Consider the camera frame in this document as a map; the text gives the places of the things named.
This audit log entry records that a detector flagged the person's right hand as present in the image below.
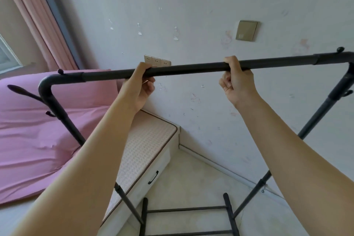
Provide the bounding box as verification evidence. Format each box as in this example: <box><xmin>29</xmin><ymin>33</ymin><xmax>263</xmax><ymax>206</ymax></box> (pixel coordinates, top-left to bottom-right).
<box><xmin>219</xmin><ymin>56</ymin><xmax>262</xmax><ymax>108</ymax></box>

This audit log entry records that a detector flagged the person's left hand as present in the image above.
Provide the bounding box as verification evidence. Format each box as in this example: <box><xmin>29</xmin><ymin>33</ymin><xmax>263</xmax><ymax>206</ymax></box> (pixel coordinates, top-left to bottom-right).
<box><xmin>117</xmin><ymin>62</ymin><xmax>156</xmax><ymax>112</ymax></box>

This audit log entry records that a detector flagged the black metal clothes rack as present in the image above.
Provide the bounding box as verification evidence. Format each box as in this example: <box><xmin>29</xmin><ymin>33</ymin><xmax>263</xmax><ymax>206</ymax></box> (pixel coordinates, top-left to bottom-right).
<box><xmin>7</xmin><ymin>47</ymin><xmax>354</xmax><ymax>236</ymax></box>

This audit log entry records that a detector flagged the person's right forearm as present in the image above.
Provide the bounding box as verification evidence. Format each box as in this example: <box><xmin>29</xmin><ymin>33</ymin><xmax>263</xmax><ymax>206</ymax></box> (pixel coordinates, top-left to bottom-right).
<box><xmin>235</xmin><ymin>96</ymin><xmax>354</xmax><ymax>236</ymax></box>

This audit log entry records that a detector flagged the person's left forearm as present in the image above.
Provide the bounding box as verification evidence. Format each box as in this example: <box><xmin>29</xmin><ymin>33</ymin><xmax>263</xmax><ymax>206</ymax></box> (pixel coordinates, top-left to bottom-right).
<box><xmin>12</xmin><ymin>98</ymin><xmax>139</xmax><ymax>236</ymax></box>

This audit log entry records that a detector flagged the beige patterned mattress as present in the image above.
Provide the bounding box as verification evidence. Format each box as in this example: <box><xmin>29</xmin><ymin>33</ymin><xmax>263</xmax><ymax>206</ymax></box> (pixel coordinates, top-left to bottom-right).
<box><xmin>102</xmin><ymin>109</ymin><xmax>179</xmax><ymax>224</ymax></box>

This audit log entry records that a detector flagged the white skirting board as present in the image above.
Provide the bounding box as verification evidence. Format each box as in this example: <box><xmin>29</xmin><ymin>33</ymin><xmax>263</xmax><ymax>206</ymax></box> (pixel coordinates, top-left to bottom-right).
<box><xmin>178</xmin><ymin>145</ymin><xmax>288</xmax><ymax>206</ymax></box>

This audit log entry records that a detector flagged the pink bed sheet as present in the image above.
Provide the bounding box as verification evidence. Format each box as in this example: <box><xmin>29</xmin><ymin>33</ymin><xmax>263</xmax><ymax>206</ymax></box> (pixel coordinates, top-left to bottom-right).
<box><xmin>0</xmin><ymin>69</ymin><xmax>119</xmax><ymax>206</ymax></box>

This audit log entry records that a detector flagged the pink curtain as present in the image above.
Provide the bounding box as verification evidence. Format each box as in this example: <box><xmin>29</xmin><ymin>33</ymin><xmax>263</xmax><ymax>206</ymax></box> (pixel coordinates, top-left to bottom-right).
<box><xmin>0</xmin><ymin>0</ymin><xmax>80</xmax><ymax>71</ymax></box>

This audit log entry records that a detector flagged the beige wall socket panel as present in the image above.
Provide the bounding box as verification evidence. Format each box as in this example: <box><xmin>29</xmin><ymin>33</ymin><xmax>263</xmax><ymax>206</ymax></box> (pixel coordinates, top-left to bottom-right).
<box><xmin>143</xmin><ymin>55</ymin><xmax>172</xmax><ymax>67</ymax></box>

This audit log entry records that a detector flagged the beige wall switch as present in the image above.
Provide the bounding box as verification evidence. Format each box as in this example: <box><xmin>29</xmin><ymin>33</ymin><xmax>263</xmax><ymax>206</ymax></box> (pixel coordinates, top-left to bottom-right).
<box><xmin>236</xmin><ymin>20</ymin><xmax>259</xmax><ymax>42</ymax></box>

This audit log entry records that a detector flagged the white bed frame with drawer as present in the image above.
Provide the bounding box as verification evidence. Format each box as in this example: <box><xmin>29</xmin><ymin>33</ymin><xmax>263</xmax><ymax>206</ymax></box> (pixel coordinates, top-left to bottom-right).
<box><xmin>98</xmin><ymin>126</ymin><xmax>181</xmax><ymax>236</ymax></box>

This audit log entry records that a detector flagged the white window frame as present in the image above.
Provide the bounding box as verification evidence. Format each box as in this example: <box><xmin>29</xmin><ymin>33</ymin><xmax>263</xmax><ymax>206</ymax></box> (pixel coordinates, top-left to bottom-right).
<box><xmin>0</xmin><ymin>34</ymin><xmax>23</xmax><ymax>72</ymax></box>

